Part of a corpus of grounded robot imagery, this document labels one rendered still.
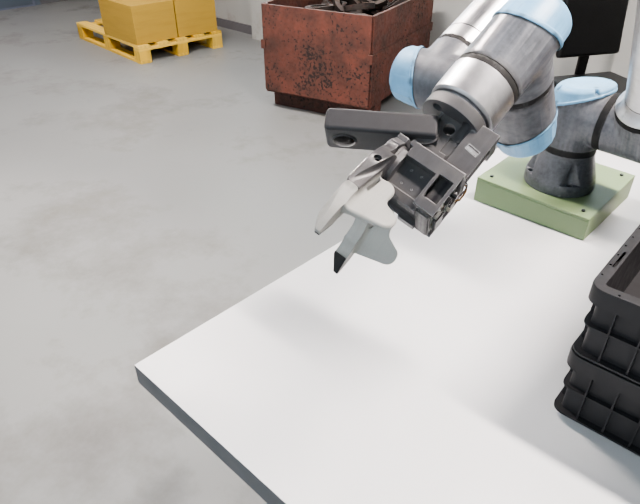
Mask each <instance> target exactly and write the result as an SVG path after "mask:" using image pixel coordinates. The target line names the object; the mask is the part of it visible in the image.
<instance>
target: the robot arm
mask: <svg viewBox="0 0 640 504"><path fill-rule="evenodd" d="M571 28H572V17H571V14H570V11H569V9H568V8H567V6H566V5H565V3H564V2H563V1H562V0H474V1H473V2H472V3H471V4H470V5H469V6H468V7H467V8H466V9H465V10H464V12H463V13H462V14H461V15H460V16H459V17H458V18H457V19H456V20H455V21H454V22H453V23H452V24H451V25H450V26H449V27H448V28H447V30H446V31H445V32H444V33H443V34H442V35H441V36H440V37H439V38H438V39H437V40H436V41H435V42H434V43H433V44H432V45H431V46H430V47H429V48H426V47H424V46H419V47H418V46H409V47H406V48H404V49H403V50H402V51H400V52H399V54H398V55H397V56H396V58H395V60H394V62H393V64H392V67H391V70H390V76H389V84H390V89H391V92H392V94H393V95H394V97H395V98H397V99H398V100H400V101H402V102H404V103H406V104H408V105H411V106H413V107H414V108H416V109H422V110H423V114H414V113H399V112H385V111H371V110H356V109H342V108H329V109H328V110H327V111H326V115H325V122H324V128H325V134H326V140H327V144H328V146H330V147H335V148H348V149H361V150H374V151H373V152H372V153H371V154H370V155H369V156H368V157H367V158H366V159H365V160H364V161H363V162H362V163H361V164H360V165H359V166H358V167H357V168H356V169H355V170H354V171H353V172H352V173H351V174H350V175H349V176H348V178H347V180H346V181H345V182H344V183H343V184H342V185H341V186H340V187H339V188H338V189H337V190H336V191H335V192H334V194H333V195H332V196H331V197H330V199H329V200H328V201H327V202H326V204H325V205H324V206H323V207H322V209H321V210H320V211H319V213H318V216H317V220H316V224H315V229H314V230H315V231H314V232H315V233H316V234H318V235H320V234H321V233H322V232H324V231H325V230H326V229H327V228H329V227H330V226H331V225H333V223H334V222H335V221H336V220H337V219H338V218H339V217H340V216H341V215H342V214H344V213H345V214H348V215H350V216H352V217H355V220H354V222H353V224H352V226H351V227H350V229H349V230H348V232H347V233H346V234H345V236H344V238H343V240H342V242H341V244H340V245H339V247H338V248H337V249H336V251H335V252H334V268H333V271H334V272H335V273H336V274H338V273H339V272H340V271H341V270H342V268H343V267H344V266H345V265H346V264H347V262H348V261H349V260H350V259H351V257H352V256H353V255H354V253H356V254H358V255H361V256H364V257H366V258H369V259H371V260H374V261H377V262H379V263H382V264H385V265H389V264H392V263H393V262H394V261H395V260H396V258H397V255H398V253H397V250H396V248H395V246H394V244H393V243H392V241H391V239H390V236H389V233H390V230H391V229H392V227H394V225H395V224H396V222H397V219H396V216H395V214H394V212H395V213H396V214H398V216H397V218H398V220H400V221H401V222H403V223H404V224H405V225H407V226H408V227H410V228H411V229H412V230H413V229H414V227H415V229H417V230H418V231H419V232H421V233H422V234H424V235H426V236H427V237H430V236H431V235H432V234H433V232H434V231H435V230H436V229H437V227H438V226H439V225H440V224H441V222H442V221H443V220H444V219H445V217H446V216H447V215H448V214H449V213H450V211H451V210H452V209H453V207H454V206H455V205H456V204H457V202H459V201H460V200H461V199H462V198H463V197H464V195H465V194H466V192H467V187H468V183H467V182H468V181H469V179H470V178H471V177H472V176H473V174H474V173H475V172H476V171H477V169H478V168H479V167H480V166H481V164H482V163H483V162H484V161H488V160H489V158H490V157H491V156H492V155H493V153H494V152H495V149H496V145H497V147H498V148H499V149H500V151H501V152H503V153H504V154H506V155H508V156H510V157H515V158H526V157H531V156H532V157H531V159H530V160H529V162H528V163H527V165H526V168H525V172H524V180H525V182H526V183H527V184H528V185H529V186H531V187H532V188H533V189H535V190H537V191H539V192H542V193H544V194H547V195H551V196H555V197H562V198H578V197H583V196H586V195H588V194H590V193H591V192H592V191H593V189H594V186H595V183H596V163H595V155H596V151H597V150H599V151H602V152H606V153H609V154H612V155H615V156H618V157H621V158H624V159H627V160H630V161H633V162H636V163H639V164H640V0H637V7H636V15H635V23H634V31H633V39H632V47H631V55H630V63H629V71H628V79H627V87H626V91H624V92H623V93H622V94H620V93H617V90H618V88H617V83H616V82H614V81H612V80H610V79H606V78H599V77H576V78H570V79H566V80H563V81H561V82H560V83H558V84H557V86H556V87H555V89H554V78H553V77H554V65H553V57H554V54H555V53H556V51H559V50H560V49H561V48H562V47H563V44H564V43H563V42H564V41H565V40H566V38H567V37H568V35H569V34H570V32H571ZM464 186H465V189H464ZM463 189H464V191H463ZM456 192H457V193H456ZM462 194H463V195H462ZM460 196H461V197H460ZM459 198H460V199H459Z"/></svg>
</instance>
